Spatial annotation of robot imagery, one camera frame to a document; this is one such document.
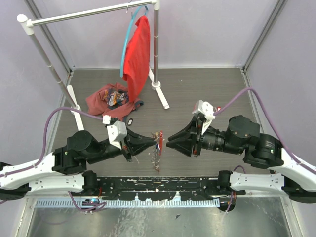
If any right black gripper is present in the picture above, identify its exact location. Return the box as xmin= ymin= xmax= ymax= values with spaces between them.
xmin=164 ymin=115 xmax=241 ymax=157

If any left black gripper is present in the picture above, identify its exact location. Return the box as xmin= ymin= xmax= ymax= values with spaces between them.
xmin=86 ymin=127 xmax=158 ymax=165

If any dark red printed shirt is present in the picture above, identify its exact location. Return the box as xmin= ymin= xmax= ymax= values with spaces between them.
xmin=85 ymin=82 xmax=144 ymax=122

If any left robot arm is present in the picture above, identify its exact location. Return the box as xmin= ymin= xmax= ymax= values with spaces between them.
xmin=0 ymin=130 xmax=156 ymax=201

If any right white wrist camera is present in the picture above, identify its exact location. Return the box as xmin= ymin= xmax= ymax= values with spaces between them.
xmin=192 ymin=100 xmax=215 ymax=135

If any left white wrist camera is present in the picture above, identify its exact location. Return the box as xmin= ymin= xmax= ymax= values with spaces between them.
xmin=102 ymin=115 xmax=127 ymax=150

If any small electronics board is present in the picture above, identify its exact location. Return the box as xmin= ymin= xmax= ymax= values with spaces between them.
xmin=82 ymin=198 xmax=100 ymax=206

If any grey cable duct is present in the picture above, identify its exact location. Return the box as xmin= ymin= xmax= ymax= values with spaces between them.
xmin=35 ymin=198 xmax=220 ymax=208

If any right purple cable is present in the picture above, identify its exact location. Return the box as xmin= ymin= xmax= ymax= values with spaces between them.
xmin=213 ymin=87 xmax=316 ymax=175

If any white clothes rack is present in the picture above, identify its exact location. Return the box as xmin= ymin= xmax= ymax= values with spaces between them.
xmin=16 ymin=0 xmax=170 ymax=131

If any blue clothes hanger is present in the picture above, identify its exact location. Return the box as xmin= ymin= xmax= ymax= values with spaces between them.
xmin=119 ymin=5 xmax=149 ymax=78

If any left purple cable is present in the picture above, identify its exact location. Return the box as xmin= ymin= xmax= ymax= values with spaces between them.
xmin=0 ymin=107 xmax=104 ymax=205

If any purple cable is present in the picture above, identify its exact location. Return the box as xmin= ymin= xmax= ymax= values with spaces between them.
xmin=0 ymin=107 xmax=104 ymax=205
xmin=213 ymin=87 xmax=316 ymax=175

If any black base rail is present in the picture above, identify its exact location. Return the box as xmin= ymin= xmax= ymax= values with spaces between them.
xmin=98 ymin=176 xmax=231 ymax=201

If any red handled keyring with keys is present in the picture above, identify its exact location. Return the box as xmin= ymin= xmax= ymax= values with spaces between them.
xmin=151 ymin=130 xmax=163 ymax=173

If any black key tag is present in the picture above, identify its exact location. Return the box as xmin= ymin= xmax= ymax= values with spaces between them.
xmin=126 ymin=118 xmax=133 ymax=126

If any bright red shirt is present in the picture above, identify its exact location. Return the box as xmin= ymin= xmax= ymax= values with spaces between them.
xmin=123 ymin=15 xmax=151 ymax=102

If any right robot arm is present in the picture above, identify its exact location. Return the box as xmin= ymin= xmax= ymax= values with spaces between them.
xmin=166 ymin=115 xmax=316 ymax=204

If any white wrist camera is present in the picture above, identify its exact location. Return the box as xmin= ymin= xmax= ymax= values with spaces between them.
xmin=102 ymin=115 xmax=127 ymax=150
xmin=192 ymin=100 xmax=215 ymax=135

